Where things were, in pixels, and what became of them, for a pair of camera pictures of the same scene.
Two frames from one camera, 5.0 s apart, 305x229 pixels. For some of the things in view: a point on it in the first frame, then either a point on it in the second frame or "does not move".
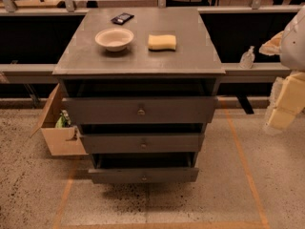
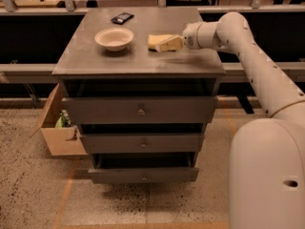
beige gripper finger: [273, 47] → [175, 43]
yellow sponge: [161, 42] does not move
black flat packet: [122, 18] does not move
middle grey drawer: [144, 143] does not move
